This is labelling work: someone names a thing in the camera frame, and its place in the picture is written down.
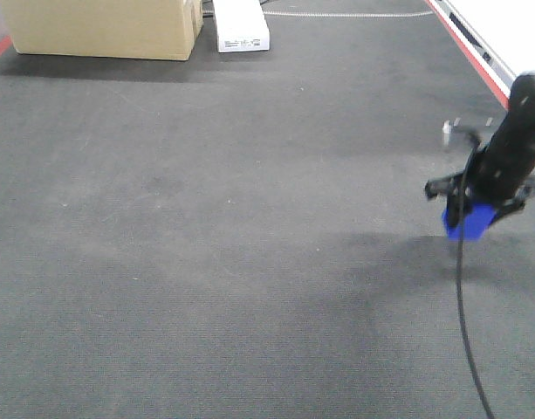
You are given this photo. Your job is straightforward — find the large brown cardboard box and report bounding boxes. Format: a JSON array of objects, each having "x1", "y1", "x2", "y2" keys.
[{"x1": 0, "y1": 0, "x2": 203, "y2": 61}]

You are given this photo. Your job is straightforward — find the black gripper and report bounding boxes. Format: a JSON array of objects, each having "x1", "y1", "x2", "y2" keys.
[{"x1": 424, "y1": 170, "x2": 535, "y2": 227}]

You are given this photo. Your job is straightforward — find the red conveyor frame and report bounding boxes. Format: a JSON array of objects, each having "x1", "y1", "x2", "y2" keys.
[{"x1": 427, "y1": 0, "x2": 535, "y2": 107}]

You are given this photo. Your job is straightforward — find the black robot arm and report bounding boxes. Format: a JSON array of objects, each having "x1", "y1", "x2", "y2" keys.
[{"x1": 424, "y1": 72, "x2": 535, "y2": 230}]

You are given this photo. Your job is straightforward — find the long white cardboard box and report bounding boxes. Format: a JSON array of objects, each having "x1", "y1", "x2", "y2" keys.
[{"x1": 213, "y1": 0, "x2": 271, "y2": 53}]

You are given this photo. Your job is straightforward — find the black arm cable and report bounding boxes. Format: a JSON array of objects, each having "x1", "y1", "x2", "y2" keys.
[{"x1": 453, "y1": 130, "x2": 496, "y2": 419}]

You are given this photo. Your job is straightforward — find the small blue plastic bin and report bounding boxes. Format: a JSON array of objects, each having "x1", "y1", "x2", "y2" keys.
[{"x1": 442, "y1": 203, "x2": 496, "y2": 241}]

